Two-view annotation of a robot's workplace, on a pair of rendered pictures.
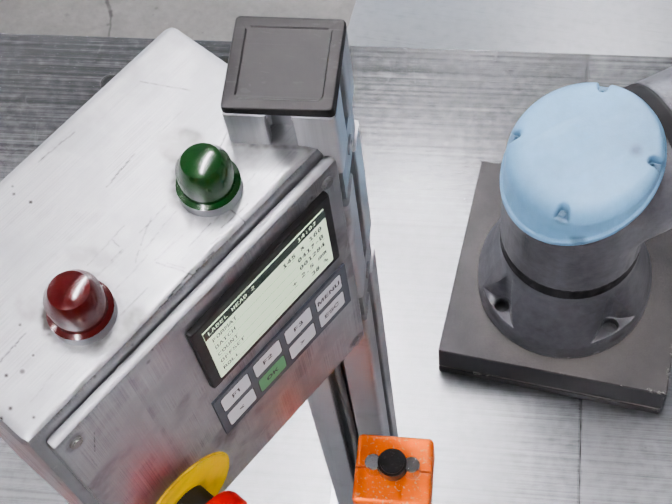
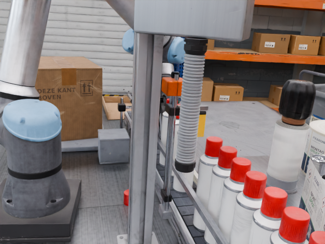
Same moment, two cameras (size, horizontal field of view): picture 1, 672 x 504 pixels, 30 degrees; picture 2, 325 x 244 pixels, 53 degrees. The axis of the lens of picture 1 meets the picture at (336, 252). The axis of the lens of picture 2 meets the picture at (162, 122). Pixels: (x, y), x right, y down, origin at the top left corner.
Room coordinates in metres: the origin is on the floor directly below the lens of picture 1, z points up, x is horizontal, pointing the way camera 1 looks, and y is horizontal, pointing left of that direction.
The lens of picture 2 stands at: (0.57, 0.53, 1.31)
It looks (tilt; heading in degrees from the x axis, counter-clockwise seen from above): 18 degrees down; 239
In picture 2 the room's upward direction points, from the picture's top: 4 degrees clockwise
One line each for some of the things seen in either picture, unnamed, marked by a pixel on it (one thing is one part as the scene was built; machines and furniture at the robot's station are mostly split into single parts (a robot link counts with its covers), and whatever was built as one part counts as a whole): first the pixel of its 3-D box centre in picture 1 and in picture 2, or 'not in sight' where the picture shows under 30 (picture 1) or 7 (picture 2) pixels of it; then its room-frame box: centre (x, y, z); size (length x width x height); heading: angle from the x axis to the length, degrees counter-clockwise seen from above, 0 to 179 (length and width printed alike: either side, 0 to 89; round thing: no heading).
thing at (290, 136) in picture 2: not in sight; (290, 135); (-0.15, 0.00, 1.03); 0.09 x 0.09 x 0.30
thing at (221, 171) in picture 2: not in sight; (222, 196); (0.17, 0.11, 0.98); 0.05 x 0.05 x 0.20
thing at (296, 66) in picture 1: (348, 379); (145, 98); (0.30, 0.01, 1.16); 0.04 x 0.04 x 0.67; 75
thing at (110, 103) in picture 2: not in sight; (129, 106); (-0.12, -0.96, 0.85); 0.30 x 0.26 x 0.04; 75
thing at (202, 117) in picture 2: not in sight; (198, 124); (0.16, 0.00, 1.09); 0.03 x 0.01 x 0.06; 165
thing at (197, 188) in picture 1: (205, 173); not in sight; (0.26, 0.04, 1.49); 0.03 x 0.03 x 0.02
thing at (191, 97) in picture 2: not in sight; (189, 108); (0.29, 0.13, 1.18); 0.04 x 0.04 x 0.21
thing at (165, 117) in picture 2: not in sight; (169, 132); (0.08, -0.24, 0.98); 0.05 x 0.05 x 0.20
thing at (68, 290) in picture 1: (75, 301); not in sight; (0.22, 0.10, 1.49); 0.03 x 0.03 x 0.02
